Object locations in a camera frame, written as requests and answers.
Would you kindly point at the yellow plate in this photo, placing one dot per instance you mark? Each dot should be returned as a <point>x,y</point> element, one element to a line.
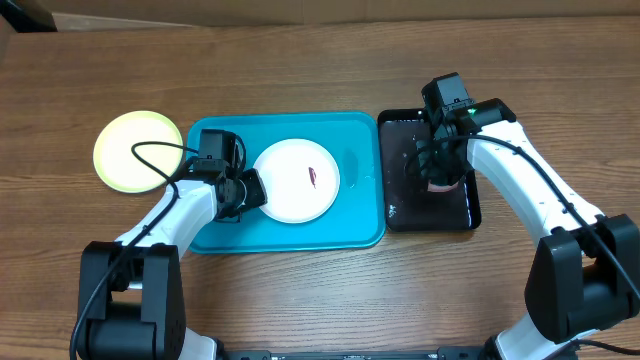
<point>115,163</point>

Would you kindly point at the pink white plate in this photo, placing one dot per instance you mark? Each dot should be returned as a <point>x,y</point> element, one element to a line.
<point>301,180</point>

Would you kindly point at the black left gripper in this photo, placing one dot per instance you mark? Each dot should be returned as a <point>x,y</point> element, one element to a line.
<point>257,195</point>

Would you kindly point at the green scrub sponge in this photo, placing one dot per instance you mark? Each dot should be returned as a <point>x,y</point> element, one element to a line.
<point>441,188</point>

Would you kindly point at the black water tray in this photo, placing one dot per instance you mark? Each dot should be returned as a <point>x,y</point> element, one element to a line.
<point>409,205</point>

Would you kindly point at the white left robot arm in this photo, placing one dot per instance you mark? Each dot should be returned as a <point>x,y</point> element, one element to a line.
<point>130,297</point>

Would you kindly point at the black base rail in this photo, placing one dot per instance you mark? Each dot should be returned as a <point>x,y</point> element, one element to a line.
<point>442,353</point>

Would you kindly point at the dark object top left corner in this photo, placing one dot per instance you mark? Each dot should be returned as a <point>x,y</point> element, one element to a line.
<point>27,16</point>

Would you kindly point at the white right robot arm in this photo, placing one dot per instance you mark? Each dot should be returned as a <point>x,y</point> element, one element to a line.
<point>585,274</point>

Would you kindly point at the teal plastic tray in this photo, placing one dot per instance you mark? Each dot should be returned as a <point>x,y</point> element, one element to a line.
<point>356,218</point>

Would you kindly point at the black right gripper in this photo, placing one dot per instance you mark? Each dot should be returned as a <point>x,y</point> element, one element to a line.
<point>441,167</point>

